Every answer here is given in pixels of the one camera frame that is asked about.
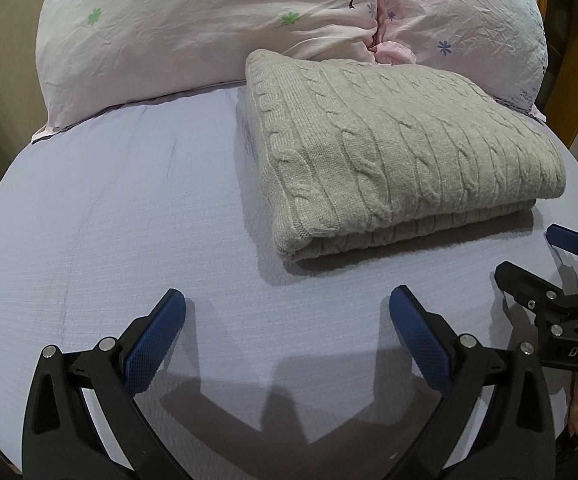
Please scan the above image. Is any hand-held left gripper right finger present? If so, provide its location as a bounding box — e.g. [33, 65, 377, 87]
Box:
[389, 285, 558, 480]

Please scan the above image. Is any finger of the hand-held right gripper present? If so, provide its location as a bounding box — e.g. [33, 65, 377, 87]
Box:
[495, 260, 578, 342]
[545, 224, 578, 263]

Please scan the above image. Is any beige cable-knit sweater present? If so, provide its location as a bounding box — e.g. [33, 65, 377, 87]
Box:
[245, 49, 568, 263]

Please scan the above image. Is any pink floral pillow with tree print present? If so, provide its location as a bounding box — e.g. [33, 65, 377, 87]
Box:
[32, 0, 386, 144]

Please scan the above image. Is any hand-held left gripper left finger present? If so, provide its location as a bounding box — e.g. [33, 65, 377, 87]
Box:
[22, 288, 190, 480]

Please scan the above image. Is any lavender bed sheet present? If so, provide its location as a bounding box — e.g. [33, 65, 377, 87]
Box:
[0, 82, 578, 480]

